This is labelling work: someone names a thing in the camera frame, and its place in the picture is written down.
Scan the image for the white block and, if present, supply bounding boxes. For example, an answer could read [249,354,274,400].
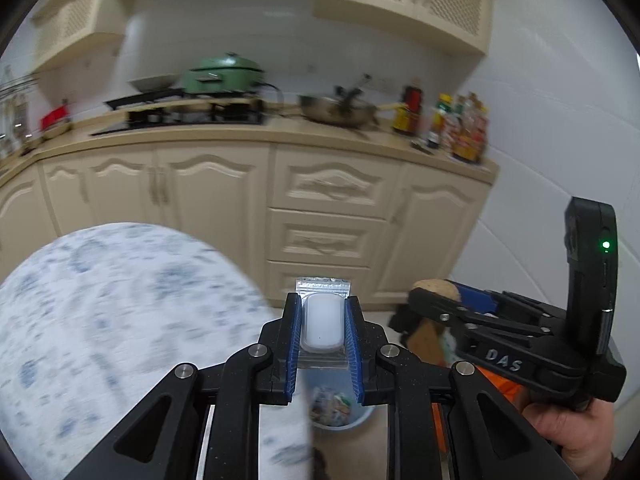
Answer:
[295,278,350,370]

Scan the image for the brown bun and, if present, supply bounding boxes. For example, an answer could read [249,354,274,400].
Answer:
[412,278,461,301]

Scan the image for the light blue trash bin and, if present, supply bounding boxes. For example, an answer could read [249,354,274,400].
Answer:
[300,368,374,432]

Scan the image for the lower kitchen cabinets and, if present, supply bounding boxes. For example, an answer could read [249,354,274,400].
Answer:
[1,117,499,309]

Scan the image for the person's right hand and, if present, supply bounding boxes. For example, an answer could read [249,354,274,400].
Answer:
[515,390,614,480]

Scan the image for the orange plastic bag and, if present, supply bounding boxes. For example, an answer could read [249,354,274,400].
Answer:
[431,367,524,454]

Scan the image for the cardboard box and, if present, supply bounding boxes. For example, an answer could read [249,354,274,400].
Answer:
[407,318,449,367]

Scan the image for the black cloth on floor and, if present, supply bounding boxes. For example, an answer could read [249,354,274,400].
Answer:
[387,304,422,348]

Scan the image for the condiment bottles group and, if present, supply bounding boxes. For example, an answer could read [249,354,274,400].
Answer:
[426,92,488,166]

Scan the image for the round table with floral cloth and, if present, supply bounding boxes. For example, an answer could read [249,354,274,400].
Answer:
[0,221,314,480]

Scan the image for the steel wok pan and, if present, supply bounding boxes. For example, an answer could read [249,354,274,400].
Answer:
[298,87,405,129]

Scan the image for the black gas stove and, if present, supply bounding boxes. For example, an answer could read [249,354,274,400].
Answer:
[91,88,265,136]

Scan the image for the green electric cooker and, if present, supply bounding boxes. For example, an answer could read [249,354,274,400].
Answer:
[182,52,265,96]

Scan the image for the white bowl on induction plate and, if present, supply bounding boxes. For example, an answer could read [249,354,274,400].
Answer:
[104,74,184,110]

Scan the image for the red lidded bowl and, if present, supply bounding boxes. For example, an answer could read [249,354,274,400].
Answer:
[40,99,73,141]

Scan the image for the hanging utensil rack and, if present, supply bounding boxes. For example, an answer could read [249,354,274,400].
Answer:
[0,64,36,159]

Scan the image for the upper left cabinets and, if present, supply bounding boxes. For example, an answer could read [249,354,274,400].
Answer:
[32,0,134,73]

